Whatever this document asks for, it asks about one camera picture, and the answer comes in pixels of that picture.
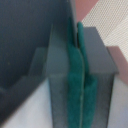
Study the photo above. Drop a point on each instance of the gripper green padded left finger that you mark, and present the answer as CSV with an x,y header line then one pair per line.
x,y
75,81

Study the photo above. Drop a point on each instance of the gripper green padded right finger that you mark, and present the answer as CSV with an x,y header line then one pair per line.
x,y
90,85

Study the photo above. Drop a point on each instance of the beige woven placemat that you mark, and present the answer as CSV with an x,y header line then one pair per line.
x,y
110,18

